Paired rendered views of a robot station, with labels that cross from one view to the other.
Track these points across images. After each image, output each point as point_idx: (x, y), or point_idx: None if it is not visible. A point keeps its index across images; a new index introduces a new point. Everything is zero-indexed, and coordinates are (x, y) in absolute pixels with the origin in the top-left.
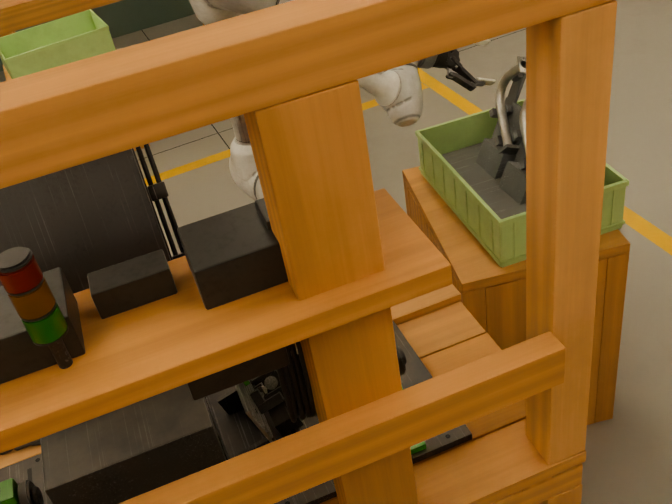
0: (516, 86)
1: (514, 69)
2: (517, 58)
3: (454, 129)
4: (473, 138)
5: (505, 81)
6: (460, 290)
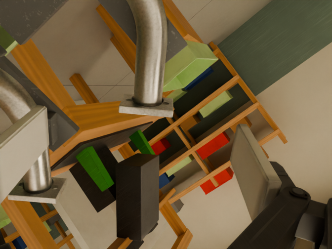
0: (127, 12)
1: (144, 82)
2: (165, 113)
3: None
4: None
5: (134, 16)
6: None
